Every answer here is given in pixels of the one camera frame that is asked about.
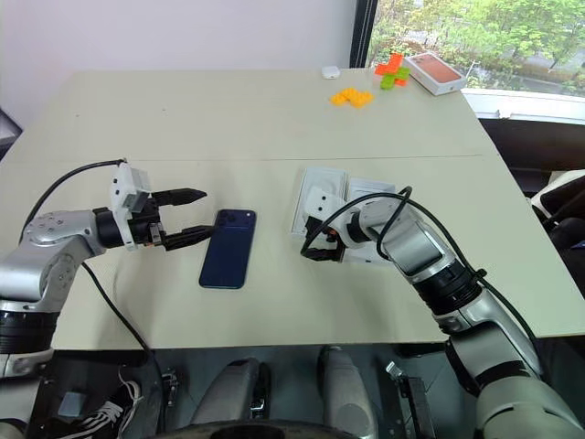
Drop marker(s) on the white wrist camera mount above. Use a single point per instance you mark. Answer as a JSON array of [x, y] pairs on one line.
[[320, 201], [121, 192]]

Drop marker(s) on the black window frame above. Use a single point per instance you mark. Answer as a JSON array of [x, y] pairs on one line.
[[363, 32]]

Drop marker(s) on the white window sill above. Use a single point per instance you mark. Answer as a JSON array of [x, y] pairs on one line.
[[525, 104]]

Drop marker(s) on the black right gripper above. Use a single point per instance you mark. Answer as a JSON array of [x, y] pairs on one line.
[[331, 244]]

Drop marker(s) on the black and white chair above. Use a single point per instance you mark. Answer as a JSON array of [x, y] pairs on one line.
[[564, 201]]

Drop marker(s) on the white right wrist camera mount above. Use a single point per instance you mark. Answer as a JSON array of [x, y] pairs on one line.
[[320, 201]]

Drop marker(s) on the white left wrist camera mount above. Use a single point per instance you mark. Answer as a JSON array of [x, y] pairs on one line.
[[121, 192]]

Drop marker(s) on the orange and green blocks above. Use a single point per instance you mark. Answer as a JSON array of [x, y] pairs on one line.
[[393, 63]]

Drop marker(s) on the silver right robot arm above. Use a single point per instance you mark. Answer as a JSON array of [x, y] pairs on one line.
[[420, 247]]

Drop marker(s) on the yellow building block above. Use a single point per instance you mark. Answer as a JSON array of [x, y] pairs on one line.
[[352, 97]]

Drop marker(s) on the grey rounded shell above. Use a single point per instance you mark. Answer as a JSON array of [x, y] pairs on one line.
[[226, 393], [343, 393]]

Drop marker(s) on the green building block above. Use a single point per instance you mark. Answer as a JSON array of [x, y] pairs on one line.
[[392, 78]]

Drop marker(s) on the white phone box base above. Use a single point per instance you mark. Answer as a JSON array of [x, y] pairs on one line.
[[326, 180]]

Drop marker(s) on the white earbuds case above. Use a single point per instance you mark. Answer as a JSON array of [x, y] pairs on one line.
[[328, 72]]

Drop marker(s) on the dark blue smartphone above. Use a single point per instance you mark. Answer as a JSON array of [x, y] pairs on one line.
[[228, 251]]

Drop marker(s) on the white box with orange phone print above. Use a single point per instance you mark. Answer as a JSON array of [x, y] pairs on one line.
[[434, 73]]

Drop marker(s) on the black sneaker with white laces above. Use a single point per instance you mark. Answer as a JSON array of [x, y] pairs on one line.
[[107, 409]]

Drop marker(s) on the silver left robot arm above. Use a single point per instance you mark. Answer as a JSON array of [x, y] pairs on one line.
[[55, 228]]

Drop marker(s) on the dark furniture edge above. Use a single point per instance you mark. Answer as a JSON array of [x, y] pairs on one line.
[[8, 130]]

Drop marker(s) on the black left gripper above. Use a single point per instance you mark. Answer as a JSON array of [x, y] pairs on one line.
[[147, 224]]

